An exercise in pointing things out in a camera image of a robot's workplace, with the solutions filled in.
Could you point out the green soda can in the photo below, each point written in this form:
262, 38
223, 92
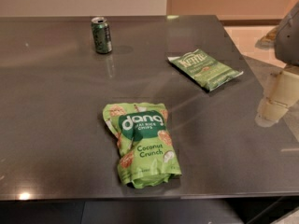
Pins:
101, 35

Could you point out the green jalapeno kettle chip bag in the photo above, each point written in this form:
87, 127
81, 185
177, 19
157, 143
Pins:
205, 70

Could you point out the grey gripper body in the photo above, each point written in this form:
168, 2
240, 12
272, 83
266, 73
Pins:
288, 44

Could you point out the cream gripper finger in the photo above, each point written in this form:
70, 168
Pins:
283, 87
269, 113

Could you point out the green dang rice chip bag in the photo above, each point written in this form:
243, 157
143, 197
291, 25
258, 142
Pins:
147, 154

